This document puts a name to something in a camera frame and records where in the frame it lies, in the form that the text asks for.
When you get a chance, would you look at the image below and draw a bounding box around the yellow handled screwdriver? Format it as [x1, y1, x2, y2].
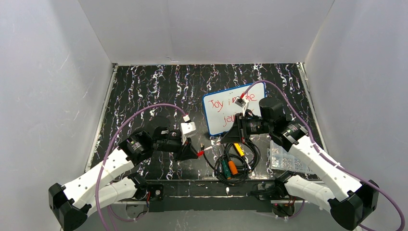
[233, 143, 252, 170]

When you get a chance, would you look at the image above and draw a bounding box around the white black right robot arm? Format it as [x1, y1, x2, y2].
[221, 97, 379, 231]

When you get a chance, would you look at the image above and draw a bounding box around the clear plastic screw box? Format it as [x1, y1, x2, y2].
[268, 141, 313, 174]

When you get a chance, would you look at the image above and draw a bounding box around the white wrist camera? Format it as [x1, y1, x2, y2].
[235, 97, 249, 115]
[180, 115, 197, 138]

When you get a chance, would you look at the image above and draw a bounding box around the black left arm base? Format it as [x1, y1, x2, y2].
[126, 183, 164, 220]

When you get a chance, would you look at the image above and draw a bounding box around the coiled black cable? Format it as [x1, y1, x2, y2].
[200, 141, 261, 185]

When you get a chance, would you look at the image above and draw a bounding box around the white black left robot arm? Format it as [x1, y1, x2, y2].
[48, 122, 198, 231]

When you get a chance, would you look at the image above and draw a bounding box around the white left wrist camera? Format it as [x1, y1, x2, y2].
[180, 115, 197, 138]

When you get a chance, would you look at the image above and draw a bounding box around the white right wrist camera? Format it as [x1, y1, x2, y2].
[235, 97, 249, 115]

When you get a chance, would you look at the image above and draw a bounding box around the orange handled screwdriver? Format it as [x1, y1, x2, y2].
[224, 151, 238, 176]

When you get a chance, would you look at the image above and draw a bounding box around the green handled screwdriver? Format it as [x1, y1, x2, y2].
[218, 149, 232, 180]

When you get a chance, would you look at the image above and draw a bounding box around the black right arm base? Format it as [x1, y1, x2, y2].
[249, 182, 306, 220]

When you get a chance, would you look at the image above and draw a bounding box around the blue framed whiteboard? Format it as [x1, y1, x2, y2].
[203, 83, 266, 136]

